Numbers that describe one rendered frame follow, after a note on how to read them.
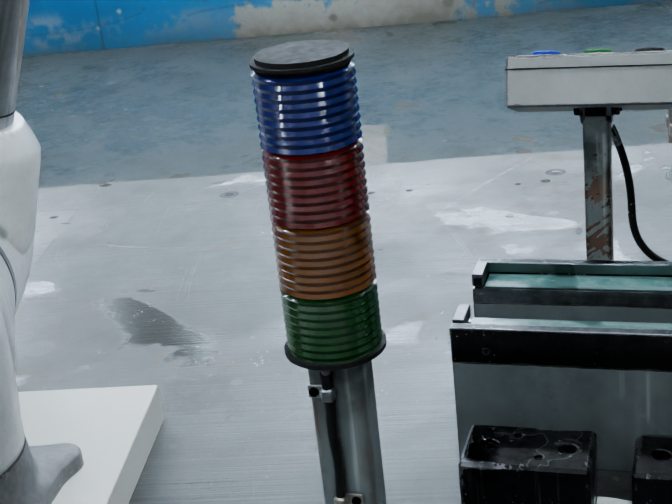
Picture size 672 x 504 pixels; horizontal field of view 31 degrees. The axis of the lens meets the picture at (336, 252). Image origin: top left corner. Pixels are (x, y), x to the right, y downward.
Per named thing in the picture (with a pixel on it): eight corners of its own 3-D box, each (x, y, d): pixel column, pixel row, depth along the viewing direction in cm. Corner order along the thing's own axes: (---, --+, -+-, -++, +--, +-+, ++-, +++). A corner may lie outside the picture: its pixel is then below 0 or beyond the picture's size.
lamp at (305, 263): (387, 261, 76) (380, 194, 75) (362, 303, 71) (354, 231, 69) (296, 260, 78) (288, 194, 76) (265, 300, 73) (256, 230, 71)
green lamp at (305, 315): (393, 325, 78) (387, 261, 76) (369, 371, 73) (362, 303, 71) (304, 323, 80) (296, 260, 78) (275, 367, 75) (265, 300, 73)
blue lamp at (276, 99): (373, 123, 73) (366, 50, 71) (346, 156, 68) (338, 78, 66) (279, 125, 75) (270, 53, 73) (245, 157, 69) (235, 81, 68)
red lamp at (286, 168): (380, 194, 75) (373, 123, 73) (354, 231, 69) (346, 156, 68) (288, 194, 76) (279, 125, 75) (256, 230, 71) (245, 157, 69)
